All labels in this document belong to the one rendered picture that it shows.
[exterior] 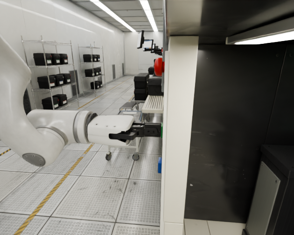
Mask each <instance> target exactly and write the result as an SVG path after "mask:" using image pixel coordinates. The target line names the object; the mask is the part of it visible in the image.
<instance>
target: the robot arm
mask: <svg viewBox="0 0 294 235"><path fill-rule="evenodd" d="M31 78H32V73H31V70H30V68H29V67H28V65H27V64H26V63H25V62H24V61H23V59H22V58H21V57H20V56H19V55H18V54H17V53H16V51H15V50H14V49H13V48H12V47H11V46H10V45H9V44H8V42H7V41H6V40H5V39H4V38H3V37H2V36H1V34H0V139H1V140H2V141H3V142H4V143H5V144H6V145H7V146H8V147H9V148H10V149H11V150H13V151H14V152H15V153H16V154H18V155H19V156H20V157H21V158H23V159H24V160H25V161H27V162H28V163H30V164H32V165H34V166H38V167H46V166H49V165H51V164H52V163H53V162H54V161H55V160H56V159H57V157H58V156H59V154H60V153H61V151H62V150H63V148H64V147H65V146H66V145H68V144H71V143H79V144H90V143H95V144H101V145H111V146H124V147H126V146H128V145H130V143H131V141H132V140H134V139H135V138H136V137H161V123H149V122H140V120H135V119H134V117H133V116H129V115H104V116H98V115H97V113H93V112H92V111H69V110H32V111H31V112H29V113H28V114H27V115H26V113H25V110H24V105H23V96H24V92H25V90H26V88H27V86H28V84H29V82H30V81H31Z"/></svg>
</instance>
